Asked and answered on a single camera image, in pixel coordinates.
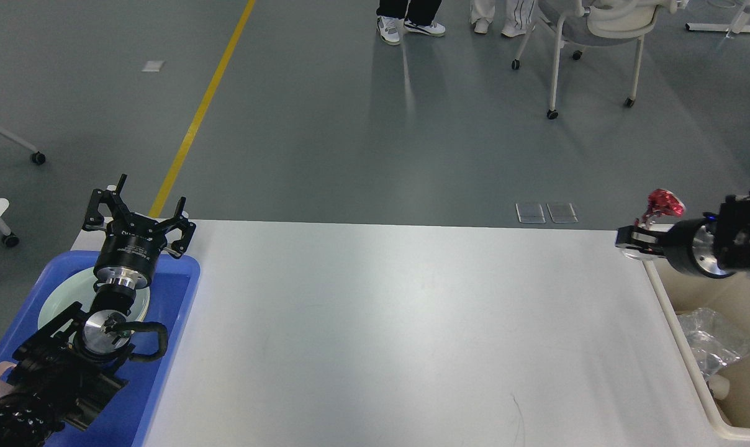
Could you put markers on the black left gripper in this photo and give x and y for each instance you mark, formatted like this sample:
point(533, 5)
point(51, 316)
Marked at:
point(130, 251)

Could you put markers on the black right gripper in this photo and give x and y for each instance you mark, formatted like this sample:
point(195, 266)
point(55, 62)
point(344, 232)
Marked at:
point(688, 247)

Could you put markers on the crushed red soda can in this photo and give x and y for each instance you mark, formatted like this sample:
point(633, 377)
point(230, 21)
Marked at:
point(660, 202)

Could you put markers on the light green plate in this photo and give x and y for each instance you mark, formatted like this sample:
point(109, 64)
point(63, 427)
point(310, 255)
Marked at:
point(80, 288)

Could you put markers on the aluminium foil tray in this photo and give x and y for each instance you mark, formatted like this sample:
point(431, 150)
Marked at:
point(715, 342)

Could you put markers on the white paper cup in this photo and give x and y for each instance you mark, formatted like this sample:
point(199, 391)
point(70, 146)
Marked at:
point(719, 386)

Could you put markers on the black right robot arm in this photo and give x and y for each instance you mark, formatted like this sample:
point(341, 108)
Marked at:
point(715, 245)

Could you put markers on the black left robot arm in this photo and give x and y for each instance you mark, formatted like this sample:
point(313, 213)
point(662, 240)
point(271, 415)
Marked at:
point(66, 372)

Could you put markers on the floor socket cover right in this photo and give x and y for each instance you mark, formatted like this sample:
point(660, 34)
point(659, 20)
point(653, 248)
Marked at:
point(562, 212)

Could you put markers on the floor socket cover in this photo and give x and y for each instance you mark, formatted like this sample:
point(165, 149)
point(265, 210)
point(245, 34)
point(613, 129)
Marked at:
point(562, 212)
point(530, 213)

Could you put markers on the floor socket cover left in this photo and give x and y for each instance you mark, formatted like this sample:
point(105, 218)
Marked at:
point(530, 213)

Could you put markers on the white chair leg with caster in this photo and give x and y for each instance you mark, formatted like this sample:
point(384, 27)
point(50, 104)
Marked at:
point(35, 155)

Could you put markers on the beige plastic bin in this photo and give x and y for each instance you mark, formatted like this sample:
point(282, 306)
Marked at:
point(730, 297)

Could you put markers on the white office chair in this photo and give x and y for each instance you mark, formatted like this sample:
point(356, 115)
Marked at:
point(591, 24)

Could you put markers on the white shoe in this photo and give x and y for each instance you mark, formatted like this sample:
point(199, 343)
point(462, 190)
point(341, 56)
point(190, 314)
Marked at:
point(481, 26)
point(511, 30)

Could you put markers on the black and white sneaker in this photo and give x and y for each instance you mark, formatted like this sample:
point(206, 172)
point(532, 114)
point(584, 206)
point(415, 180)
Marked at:
point(433, 29)

